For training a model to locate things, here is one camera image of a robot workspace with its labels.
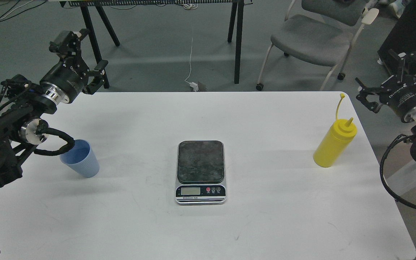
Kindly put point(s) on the yellow squeeze bottle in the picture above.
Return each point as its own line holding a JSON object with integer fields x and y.
{"x": 338, "y": 137}

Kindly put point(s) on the grey office chair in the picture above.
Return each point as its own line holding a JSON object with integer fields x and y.
{"x": 317, "y": 42}

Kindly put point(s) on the white power adapter on floor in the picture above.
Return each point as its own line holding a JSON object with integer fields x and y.
{"x": 197, "y": 86}

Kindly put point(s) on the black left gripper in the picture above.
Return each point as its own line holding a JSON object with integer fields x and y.
{"x": 66, "y": 79}

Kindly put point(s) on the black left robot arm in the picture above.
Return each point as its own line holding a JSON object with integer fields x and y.
{"x": 23, "y": 102}

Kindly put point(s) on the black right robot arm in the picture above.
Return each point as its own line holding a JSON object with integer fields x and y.
{"x": 370, "y": 98}

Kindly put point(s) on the digital kitchen scale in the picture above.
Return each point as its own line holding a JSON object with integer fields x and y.
{"x": 201, "y": 173}

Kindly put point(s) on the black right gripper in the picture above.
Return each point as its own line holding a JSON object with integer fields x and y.
{"x": 406, "y": 95}

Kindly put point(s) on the blue ribbed plastic cup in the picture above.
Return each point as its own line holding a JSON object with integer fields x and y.
{"x": 81, "y": 159}

